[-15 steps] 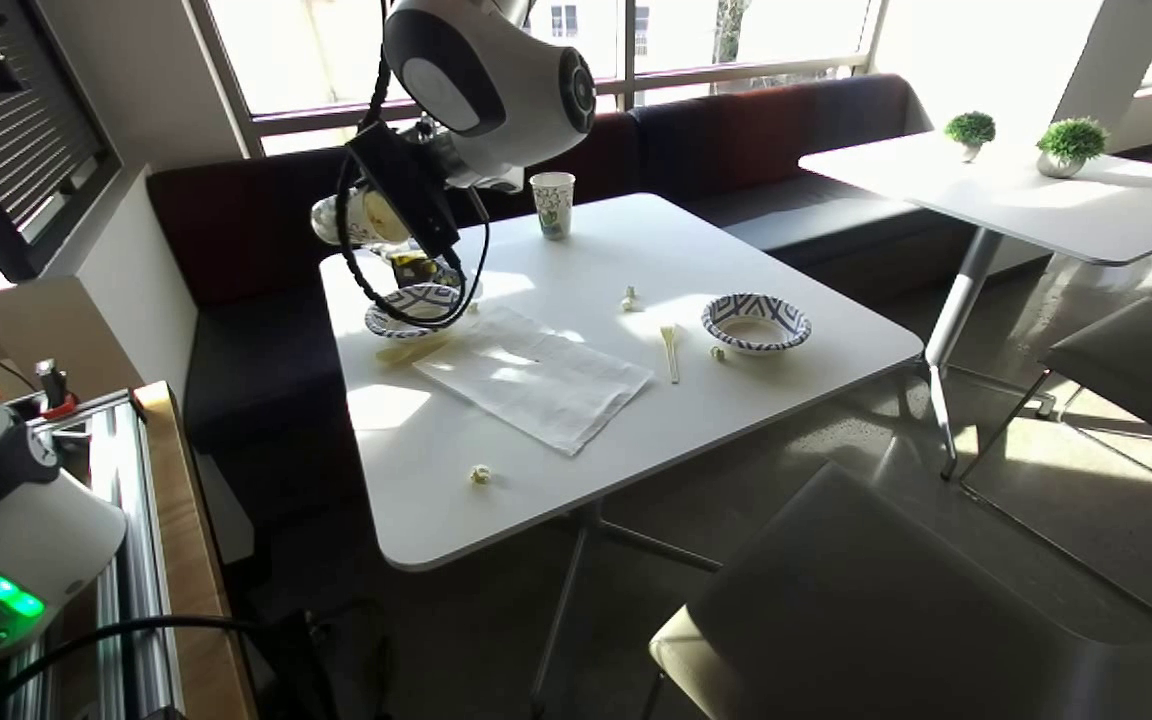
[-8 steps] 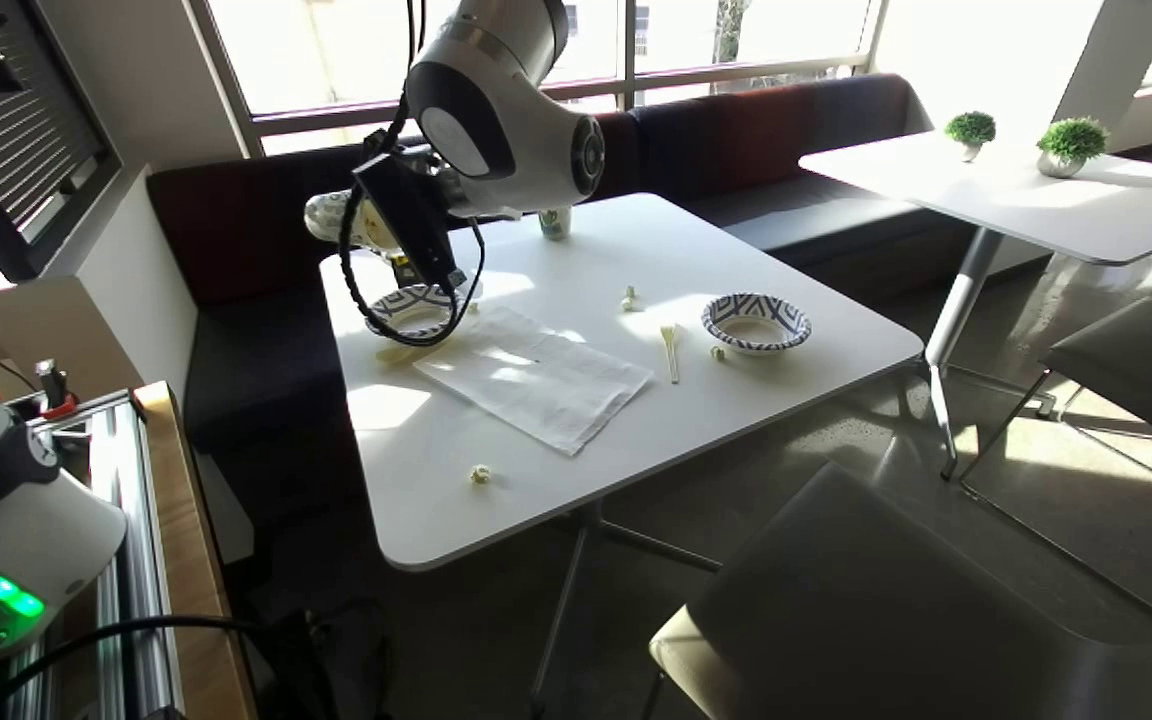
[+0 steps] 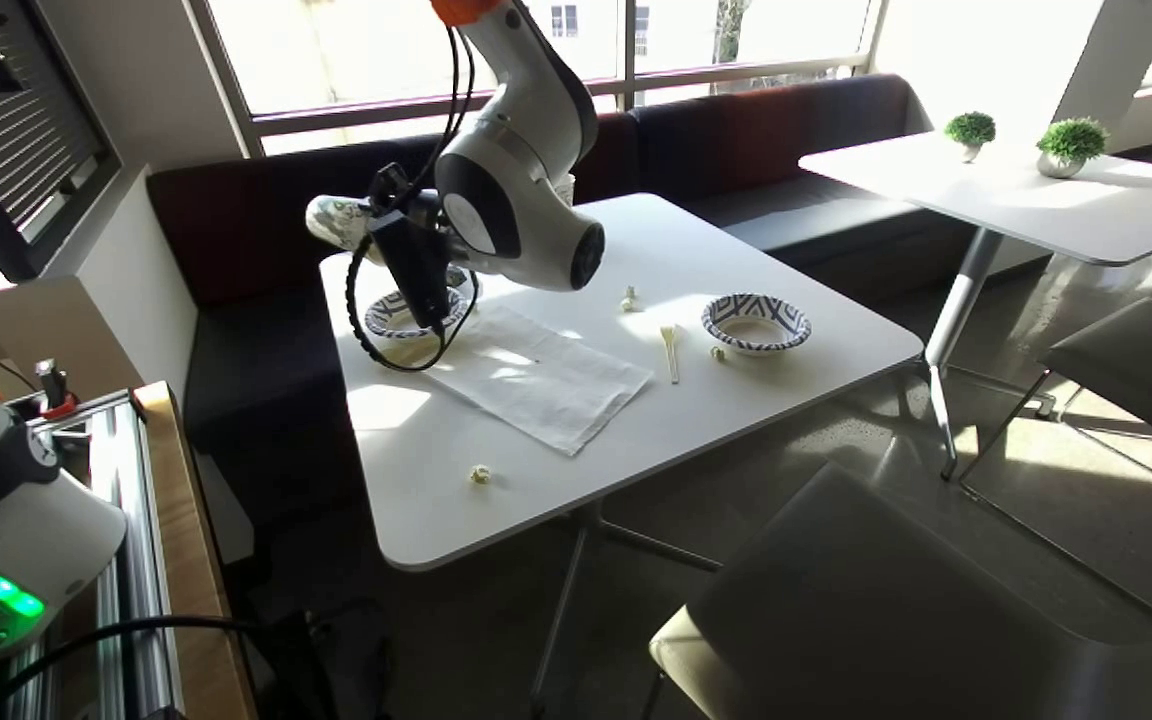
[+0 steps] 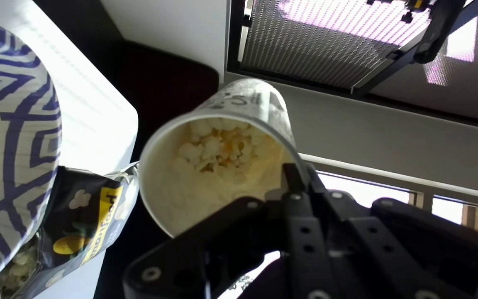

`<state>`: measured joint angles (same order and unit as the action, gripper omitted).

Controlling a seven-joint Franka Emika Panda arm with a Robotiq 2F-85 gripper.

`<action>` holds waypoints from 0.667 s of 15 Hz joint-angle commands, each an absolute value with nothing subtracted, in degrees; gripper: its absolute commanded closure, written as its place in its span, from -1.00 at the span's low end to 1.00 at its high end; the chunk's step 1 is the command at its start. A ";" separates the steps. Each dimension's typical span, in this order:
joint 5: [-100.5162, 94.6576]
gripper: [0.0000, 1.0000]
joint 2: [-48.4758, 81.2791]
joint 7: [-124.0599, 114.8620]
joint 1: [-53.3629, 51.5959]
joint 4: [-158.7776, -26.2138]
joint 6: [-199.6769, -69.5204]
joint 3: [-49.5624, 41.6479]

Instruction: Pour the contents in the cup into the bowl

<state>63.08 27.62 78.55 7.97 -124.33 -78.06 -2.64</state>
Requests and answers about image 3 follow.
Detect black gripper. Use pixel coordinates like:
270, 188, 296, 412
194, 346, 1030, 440
365, 156, 456, 331

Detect blue patterned ceramic bowl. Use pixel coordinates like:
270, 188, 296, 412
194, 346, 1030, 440
358, 261, 482, 354
701, 286, 815, 360

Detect dark upholstered bench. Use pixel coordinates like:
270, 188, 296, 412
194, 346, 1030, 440
142, 72, 1053, 534

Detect white paper napkin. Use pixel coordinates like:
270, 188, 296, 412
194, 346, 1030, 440
421, 298, 659, 459

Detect cream plastic fork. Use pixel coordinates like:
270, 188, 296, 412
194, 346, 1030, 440
655, 318, 693, 386

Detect black knob with red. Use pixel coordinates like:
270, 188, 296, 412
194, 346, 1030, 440
30, 354, 74, 416

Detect dark slatted window panel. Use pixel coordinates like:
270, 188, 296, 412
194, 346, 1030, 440
0, 0, 124, 286

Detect wooden board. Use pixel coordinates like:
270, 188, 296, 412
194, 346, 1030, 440
132, 375, 264, 720

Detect white square table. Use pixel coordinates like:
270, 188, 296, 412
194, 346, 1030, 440
316, 188, 928, 720

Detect small green potted plant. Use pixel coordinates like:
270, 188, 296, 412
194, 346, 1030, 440
943, 106, 998, 169

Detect grey chair with beige seat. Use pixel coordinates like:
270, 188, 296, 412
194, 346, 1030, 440
642, 459, 1152, 720

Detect white side table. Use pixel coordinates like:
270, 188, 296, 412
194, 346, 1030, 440
794, 128, 1152, 478

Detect dark grey chair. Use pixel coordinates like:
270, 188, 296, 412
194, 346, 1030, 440
951, 290, 1152, 634

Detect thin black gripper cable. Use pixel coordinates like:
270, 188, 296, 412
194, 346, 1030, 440
344, 15, 482, 375

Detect reddish window rail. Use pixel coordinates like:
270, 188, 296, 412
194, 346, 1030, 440
246, 53, 878, 135

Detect aluminium frame rails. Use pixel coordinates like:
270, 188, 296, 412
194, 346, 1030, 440
10, 390, 191, 720

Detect thick black floor cable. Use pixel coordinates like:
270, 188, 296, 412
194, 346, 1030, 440
0, 611, 253, 720

